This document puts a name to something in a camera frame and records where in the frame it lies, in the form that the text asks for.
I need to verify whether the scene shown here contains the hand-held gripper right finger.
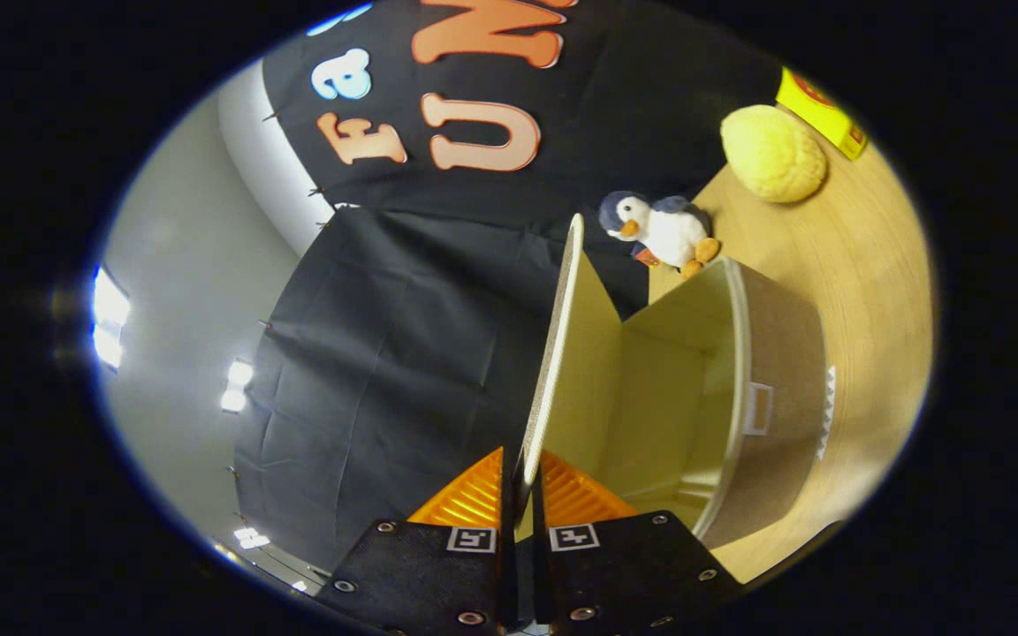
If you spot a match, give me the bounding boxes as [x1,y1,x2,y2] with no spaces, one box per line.
[522,450,744,636]

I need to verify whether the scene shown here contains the black backdrop cloth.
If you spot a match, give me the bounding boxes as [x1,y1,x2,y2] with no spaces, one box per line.
[233,0,784,575]

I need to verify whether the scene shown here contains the blue white penguin plush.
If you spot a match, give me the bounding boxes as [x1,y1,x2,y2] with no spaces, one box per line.
[597,190,722,279]

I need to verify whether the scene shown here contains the beige fabric storage box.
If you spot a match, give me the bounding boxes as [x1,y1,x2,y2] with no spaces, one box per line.
[553,256,837,553]

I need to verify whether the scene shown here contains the row of black cloth clips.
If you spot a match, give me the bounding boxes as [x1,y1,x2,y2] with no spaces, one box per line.
[226,108,338,522]

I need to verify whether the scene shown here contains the beige storage box lid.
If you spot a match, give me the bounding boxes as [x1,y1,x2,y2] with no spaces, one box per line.
[513,212,625,531]

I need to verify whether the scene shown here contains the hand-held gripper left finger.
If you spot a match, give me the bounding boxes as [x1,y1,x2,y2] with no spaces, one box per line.
[315,446,519,636]

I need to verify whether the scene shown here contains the yellow book with red circle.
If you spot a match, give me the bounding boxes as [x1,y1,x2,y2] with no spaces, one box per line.
[776,66,869,162]

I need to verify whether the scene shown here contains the yellow bun plush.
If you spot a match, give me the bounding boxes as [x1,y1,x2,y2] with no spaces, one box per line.
[719,104,828,204]

